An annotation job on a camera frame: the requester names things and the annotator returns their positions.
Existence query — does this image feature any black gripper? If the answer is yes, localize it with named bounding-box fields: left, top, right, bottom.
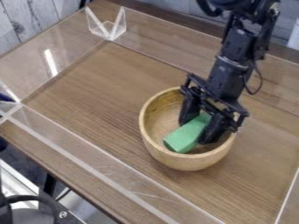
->
left=179, top=55, right=255, bottom=144

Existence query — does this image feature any green rectangular block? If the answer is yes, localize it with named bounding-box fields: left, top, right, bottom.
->
left=163, top=113, right=211, bottom=154

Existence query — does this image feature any brown wooden bowl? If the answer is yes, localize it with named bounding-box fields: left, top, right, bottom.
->
left=139, top=87, right=236, bottom=172

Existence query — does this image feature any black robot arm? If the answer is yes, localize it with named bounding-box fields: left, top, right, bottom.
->
left=179, top=0, right=280, bottom=144

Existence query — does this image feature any black table leg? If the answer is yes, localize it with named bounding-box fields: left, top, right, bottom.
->
left=43, top=174, right=57, bottom=197

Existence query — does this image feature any blue object at edge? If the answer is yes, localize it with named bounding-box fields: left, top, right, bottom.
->
left=0, top=93, right=14, bottom=102

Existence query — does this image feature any clear acrylic tray enclosure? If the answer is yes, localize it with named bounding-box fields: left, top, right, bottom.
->
left=0, top=1, right=299, bottom=224

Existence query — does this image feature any clear acrylic corner bracket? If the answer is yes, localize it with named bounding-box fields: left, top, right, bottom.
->
left=84, top=7, right=127, bottom=41

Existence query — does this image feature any black metal base plate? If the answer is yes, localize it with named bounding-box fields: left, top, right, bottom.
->
left=36, top=191, right=89, bottom=224

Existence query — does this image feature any black cable loop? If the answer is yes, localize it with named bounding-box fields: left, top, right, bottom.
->
left=0, top=194, right=60, bottom=224

